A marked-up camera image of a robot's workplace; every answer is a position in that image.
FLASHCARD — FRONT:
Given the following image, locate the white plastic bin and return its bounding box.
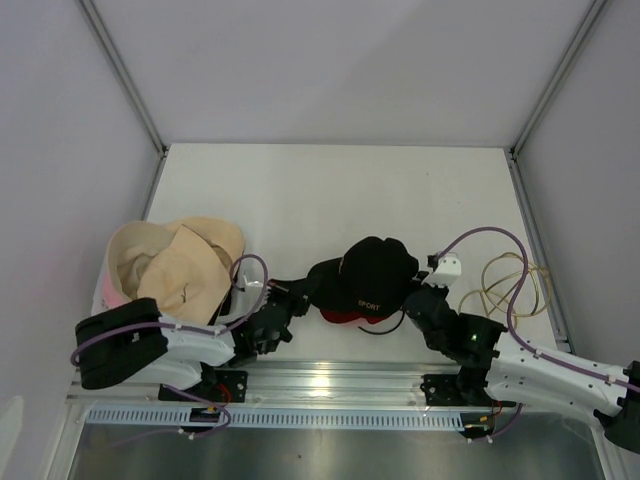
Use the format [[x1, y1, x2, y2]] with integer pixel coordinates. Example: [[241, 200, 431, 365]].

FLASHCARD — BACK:
[[91, 254, 255, 325]]

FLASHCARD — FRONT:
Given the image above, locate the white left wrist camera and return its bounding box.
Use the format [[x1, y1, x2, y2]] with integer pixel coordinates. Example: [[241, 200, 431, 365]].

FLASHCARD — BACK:
[[238, 272, 264, 295]]

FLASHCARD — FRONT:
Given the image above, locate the white slotted cable duct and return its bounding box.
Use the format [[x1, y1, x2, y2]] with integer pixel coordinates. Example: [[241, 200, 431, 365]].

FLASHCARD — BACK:
[[86, 406, 464, 432]]

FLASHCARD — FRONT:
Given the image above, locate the red baseball cap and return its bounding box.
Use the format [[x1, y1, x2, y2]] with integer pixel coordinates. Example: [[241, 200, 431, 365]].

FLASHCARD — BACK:
[[320, 309, 386, 325]]

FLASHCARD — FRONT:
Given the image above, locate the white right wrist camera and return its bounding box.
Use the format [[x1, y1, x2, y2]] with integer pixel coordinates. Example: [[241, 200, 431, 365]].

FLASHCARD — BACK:
[[425, 253, 462, 288]]

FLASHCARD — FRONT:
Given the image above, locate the left aluminium frame post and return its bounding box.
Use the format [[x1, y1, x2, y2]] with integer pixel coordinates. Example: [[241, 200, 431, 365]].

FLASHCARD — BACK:
[[74, 0, 169, 156]]

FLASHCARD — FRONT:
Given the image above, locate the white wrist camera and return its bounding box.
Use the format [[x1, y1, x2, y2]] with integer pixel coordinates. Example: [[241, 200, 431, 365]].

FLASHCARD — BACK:
[[425, 253, 462, 288], [238, 272, 264, 295]]

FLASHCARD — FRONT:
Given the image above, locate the right aluminium frame post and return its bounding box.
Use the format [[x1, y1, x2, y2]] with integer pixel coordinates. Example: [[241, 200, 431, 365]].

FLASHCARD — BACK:
[[507, 0, 614, 161]]

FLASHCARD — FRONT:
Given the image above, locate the aluminium mounting rail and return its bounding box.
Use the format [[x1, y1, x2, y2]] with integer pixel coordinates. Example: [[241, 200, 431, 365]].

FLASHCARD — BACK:
[[66, 358, 459, 411]]

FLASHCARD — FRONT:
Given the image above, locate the aluminium frame post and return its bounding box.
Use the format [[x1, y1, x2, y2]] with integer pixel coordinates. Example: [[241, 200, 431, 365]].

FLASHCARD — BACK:
[[74, 0, 169, 156], [507, 0, 614, 161]]

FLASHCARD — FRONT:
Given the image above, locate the black wire hat stand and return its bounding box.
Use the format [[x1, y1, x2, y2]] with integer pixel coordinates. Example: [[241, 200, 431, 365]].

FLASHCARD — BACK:
[[358, 310, 405, 337]]

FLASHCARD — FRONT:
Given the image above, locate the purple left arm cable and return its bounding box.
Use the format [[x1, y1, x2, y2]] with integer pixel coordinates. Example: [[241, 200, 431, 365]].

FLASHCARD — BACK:
[[69, 253, 271, 369]]

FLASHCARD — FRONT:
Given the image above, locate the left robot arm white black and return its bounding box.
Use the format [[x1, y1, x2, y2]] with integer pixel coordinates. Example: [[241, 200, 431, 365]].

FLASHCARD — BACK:
[[71, 276, 320, 401]]

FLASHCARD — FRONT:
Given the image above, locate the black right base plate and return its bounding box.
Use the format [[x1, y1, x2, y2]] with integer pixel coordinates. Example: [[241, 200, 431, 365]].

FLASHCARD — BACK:
[[420, 371, 516, 408]]

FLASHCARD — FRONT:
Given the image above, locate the pink bucket hat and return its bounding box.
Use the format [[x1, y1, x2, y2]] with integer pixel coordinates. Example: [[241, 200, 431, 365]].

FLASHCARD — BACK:
[[100, 271, 130, 309]]

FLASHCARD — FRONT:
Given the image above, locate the gold wire hat stand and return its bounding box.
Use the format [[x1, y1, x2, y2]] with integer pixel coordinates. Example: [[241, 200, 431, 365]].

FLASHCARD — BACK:
[[457, 252, 553, 323]]

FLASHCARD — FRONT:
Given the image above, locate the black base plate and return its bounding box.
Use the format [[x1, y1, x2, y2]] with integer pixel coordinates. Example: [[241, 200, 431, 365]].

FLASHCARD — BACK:
[[158, 366, 248, 404], [420, 371, 516, 408]]

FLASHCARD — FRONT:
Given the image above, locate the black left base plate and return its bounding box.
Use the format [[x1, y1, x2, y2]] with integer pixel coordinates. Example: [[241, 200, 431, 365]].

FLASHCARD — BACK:
[[158, 366, 248, 404]]

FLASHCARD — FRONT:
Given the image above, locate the black sport baseball cap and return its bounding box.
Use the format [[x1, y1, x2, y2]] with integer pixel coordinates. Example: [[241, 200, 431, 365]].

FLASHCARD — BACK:
[[308, 236, 419, 319]]

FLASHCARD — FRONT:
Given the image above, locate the beige bucket hat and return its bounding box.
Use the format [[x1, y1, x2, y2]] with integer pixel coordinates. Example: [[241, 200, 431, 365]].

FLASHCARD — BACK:
[[105, 217, 245, 326]]

